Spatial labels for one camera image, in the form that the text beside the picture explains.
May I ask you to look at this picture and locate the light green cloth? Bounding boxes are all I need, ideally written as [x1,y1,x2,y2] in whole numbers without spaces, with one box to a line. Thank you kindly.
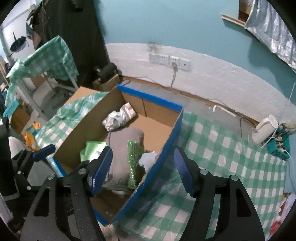
[80,141,107,162]

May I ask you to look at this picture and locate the grey brown towel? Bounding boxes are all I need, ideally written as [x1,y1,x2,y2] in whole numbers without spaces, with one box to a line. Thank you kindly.
[103,127,144,193]

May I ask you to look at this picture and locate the green glitter sponge cloth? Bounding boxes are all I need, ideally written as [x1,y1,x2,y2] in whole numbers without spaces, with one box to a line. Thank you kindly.
[127,141,144,190]

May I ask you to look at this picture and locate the teal plastic basket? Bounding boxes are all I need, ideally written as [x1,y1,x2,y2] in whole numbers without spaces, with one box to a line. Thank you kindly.
[266,128,290,161]

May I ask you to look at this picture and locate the white electric kettle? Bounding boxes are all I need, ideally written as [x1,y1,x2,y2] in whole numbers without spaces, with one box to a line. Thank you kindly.
[251,114,278,145]

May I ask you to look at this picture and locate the blue cardboard box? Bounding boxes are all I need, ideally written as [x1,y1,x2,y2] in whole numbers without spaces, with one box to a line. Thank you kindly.
[53,85,183,225]

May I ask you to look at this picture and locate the black hanging clothes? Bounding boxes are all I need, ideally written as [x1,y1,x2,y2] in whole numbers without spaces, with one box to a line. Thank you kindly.
[28,0,109,87]

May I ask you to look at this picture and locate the silver foil curtain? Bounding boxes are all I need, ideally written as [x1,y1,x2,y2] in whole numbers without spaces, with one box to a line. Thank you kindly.
[244,1,295,71]

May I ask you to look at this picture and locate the white hanging cord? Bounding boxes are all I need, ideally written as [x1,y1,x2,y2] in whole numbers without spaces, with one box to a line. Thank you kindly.
[260,81,296,149]

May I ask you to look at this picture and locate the white wall socket strip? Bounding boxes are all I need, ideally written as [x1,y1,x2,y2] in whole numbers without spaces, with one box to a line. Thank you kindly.
[149,53,192,71]

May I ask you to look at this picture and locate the grey plug cable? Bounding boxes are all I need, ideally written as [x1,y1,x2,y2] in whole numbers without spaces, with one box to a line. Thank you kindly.
[170,62,178,88]

